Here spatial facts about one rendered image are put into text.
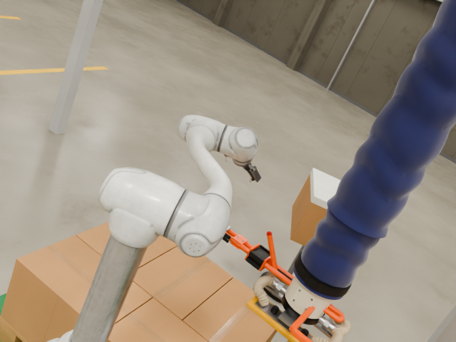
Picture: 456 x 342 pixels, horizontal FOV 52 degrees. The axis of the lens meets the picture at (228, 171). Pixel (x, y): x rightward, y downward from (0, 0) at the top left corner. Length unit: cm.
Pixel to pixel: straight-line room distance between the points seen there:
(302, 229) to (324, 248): 179
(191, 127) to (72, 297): 118
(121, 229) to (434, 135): 100
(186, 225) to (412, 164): 81
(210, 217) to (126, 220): 20
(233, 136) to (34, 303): 145
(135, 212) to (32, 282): 148
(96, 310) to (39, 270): 125
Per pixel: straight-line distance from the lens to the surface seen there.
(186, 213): 112
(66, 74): 496
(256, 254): 195
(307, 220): 350
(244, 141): 158
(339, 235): 171
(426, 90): 156
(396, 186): 162
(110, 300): 130
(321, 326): 198
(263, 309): 191
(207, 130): 160
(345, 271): 177
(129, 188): 114
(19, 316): 274
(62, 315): 248
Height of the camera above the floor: 221
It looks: 22 degrees down
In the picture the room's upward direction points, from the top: 25 degrees clockwise
